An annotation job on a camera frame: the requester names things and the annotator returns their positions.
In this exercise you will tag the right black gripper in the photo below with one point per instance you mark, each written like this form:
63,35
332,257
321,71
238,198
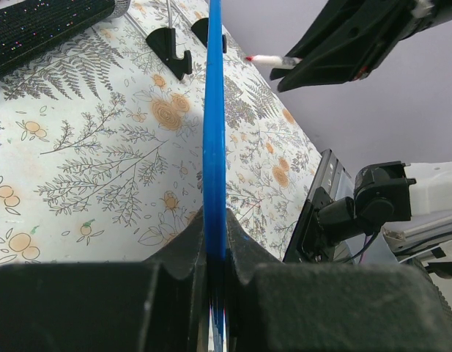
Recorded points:
350,39

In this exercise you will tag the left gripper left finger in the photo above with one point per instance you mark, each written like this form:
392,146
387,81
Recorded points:
159,304

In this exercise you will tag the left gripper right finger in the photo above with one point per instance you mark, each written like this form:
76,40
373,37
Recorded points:
274,306

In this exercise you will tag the blue framed whiteboard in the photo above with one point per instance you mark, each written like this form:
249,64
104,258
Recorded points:
214,173

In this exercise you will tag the red whiteboard marker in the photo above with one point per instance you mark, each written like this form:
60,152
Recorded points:
279,62

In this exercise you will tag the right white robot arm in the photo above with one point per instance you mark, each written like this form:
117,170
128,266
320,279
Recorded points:
387,192

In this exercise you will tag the black whiteboard stand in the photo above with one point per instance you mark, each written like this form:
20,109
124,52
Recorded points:
162,41

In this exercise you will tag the floral table mat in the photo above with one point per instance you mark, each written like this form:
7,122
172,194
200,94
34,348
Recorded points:
101,146

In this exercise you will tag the black glitter microphone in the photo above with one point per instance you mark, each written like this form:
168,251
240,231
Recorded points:
30,28

